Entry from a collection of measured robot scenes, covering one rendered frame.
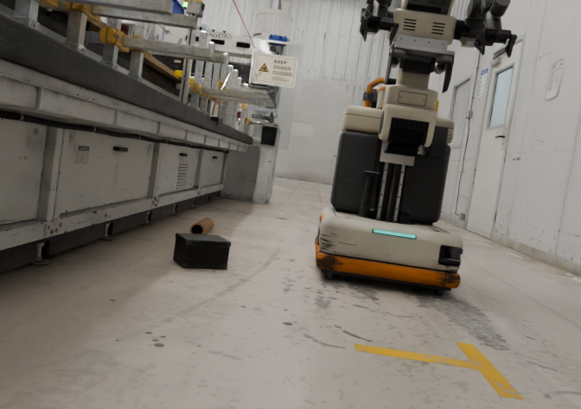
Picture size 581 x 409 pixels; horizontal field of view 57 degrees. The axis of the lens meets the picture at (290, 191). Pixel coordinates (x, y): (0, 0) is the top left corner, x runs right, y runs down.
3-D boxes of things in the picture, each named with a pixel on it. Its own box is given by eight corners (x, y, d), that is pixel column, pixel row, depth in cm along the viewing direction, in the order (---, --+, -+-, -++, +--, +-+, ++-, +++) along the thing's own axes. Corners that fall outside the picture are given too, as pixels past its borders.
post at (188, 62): (188, 105, 270) (199, 16, 268) (185, 105, 266) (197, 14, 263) (179, 105, 271) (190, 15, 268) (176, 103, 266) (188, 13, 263)
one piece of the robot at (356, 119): (325, 226, 288) (347, 73, 284) (425, 241, 286) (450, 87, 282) (327, 234, 255) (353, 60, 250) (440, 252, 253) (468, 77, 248)
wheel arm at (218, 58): (225, 66, 199) (226, 54, 198) (223, 64, 195) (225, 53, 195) (111, 50, 200) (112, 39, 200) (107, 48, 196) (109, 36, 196)
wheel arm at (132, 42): (211, 61, 174) (213, 48, 174) (209, 60, 170) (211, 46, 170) (81, 43, 175) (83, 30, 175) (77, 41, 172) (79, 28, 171)
